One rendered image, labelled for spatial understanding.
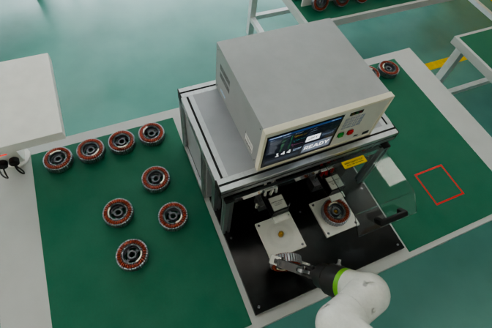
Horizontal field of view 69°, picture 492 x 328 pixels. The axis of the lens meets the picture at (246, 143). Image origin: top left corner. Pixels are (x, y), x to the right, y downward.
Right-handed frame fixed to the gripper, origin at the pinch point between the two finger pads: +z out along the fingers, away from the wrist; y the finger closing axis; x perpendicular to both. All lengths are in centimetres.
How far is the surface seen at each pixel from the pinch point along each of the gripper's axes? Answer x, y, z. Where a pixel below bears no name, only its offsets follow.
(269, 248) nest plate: -2.5, 0.5, 10.4
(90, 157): -20, 63, 61
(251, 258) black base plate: 2.4, 5.8, 13.1
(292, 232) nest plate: -10.3, -7.4, 9.0
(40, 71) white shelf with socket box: -41, 90, 34
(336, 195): -28.0, -16.3, -1.0
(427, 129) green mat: -74, -72, 2
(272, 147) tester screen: -32.7, 28.0, -15.6
